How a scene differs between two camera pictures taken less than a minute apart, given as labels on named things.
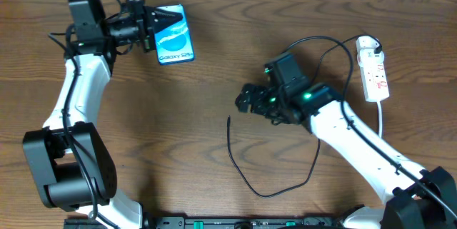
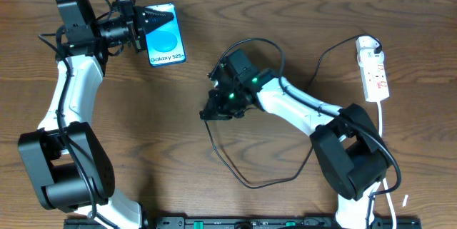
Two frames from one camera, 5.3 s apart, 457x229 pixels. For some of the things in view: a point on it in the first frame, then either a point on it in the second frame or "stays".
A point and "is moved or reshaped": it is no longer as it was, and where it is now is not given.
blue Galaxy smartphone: (174, 43) is moved or reshaped
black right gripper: (260, 100) to (217, 107)
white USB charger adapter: (365, 47) stays
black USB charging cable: (318, 140) to (311, 141)
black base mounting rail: (222, 222) stays
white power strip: (375, 83) stays
